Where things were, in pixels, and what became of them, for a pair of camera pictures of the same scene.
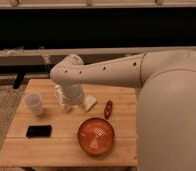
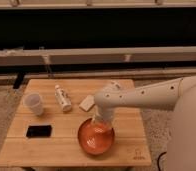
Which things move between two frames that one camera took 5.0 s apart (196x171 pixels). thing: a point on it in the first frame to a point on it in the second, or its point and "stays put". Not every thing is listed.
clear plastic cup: (33, 100) stays put
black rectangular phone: (39, 131) stays put
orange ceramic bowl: (96, 136) stays put
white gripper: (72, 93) to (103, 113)
